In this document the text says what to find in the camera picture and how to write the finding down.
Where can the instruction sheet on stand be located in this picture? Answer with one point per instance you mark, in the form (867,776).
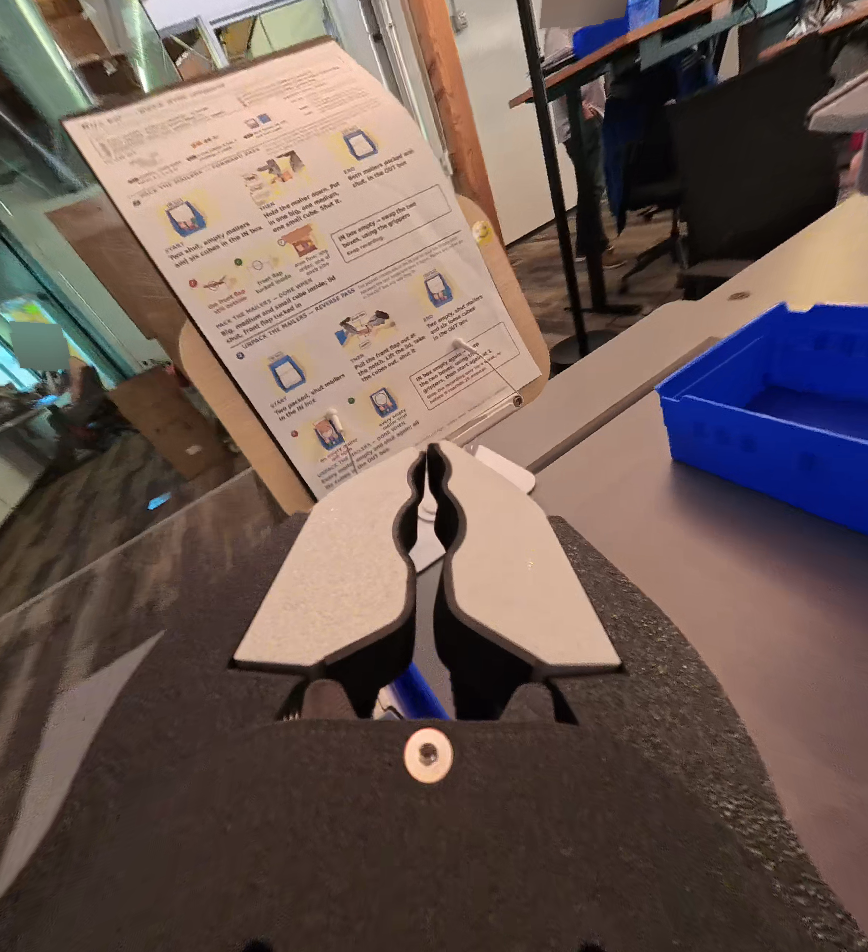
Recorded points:
(214,401)

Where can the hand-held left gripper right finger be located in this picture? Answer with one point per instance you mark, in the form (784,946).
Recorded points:
(523,587)

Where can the yellow smiley sticker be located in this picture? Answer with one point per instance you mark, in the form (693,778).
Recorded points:
(483,234)

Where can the wooden top standing desk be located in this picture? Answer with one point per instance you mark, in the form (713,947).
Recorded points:
(627,52)

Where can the printed instruction sheet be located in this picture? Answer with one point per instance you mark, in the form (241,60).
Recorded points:
(292,260)

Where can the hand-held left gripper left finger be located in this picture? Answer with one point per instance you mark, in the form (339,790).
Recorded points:
(329,580)

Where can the blue plastic bin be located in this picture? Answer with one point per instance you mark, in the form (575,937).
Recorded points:
(776,416)
(419,695)
(601,37)

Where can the wooden pillar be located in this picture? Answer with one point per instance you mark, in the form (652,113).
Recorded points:
(441,89)

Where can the black pole stand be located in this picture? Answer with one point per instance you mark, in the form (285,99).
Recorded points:
(545,149)

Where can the black office chair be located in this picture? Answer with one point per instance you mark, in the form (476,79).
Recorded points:
(753,149)

